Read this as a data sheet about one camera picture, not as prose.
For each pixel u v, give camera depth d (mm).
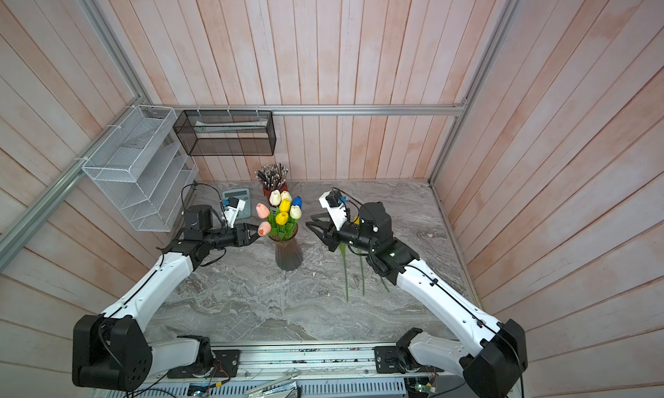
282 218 713
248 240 716
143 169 731
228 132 1055
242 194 1144
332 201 565
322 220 672
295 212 726
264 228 699
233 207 730
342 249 633
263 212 717
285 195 760
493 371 366
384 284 897
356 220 619
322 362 750
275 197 739
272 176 981
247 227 715
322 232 635
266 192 1014
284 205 732
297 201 760
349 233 597
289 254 945
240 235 702
